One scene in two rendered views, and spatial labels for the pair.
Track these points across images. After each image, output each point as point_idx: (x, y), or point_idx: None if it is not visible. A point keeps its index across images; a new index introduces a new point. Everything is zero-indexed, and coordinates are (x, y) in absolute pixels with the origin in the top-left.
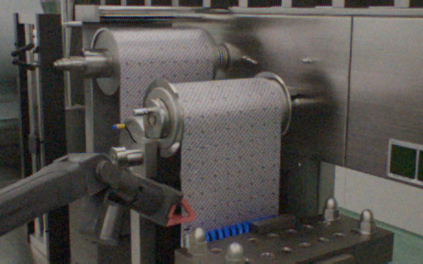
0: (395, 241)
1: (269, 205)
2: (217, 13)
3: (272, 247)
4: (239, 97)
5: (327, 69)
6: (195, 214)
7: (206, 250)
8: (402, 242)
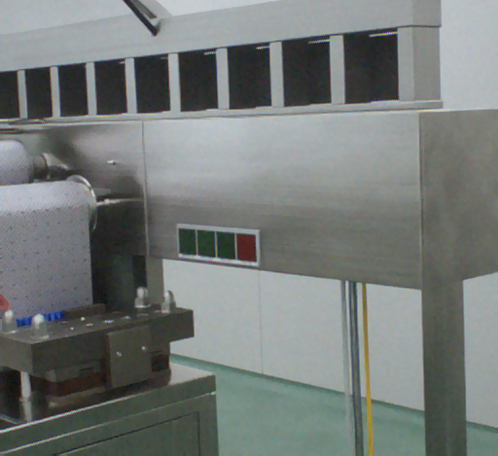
0: (323, 406)
1: (83, 298)
2: (31, 123)
3: (78, 325)
4: (45, 197)
5: (127, 168)
6: (8, 303)
7: (17, 330)
8: (333, 406)
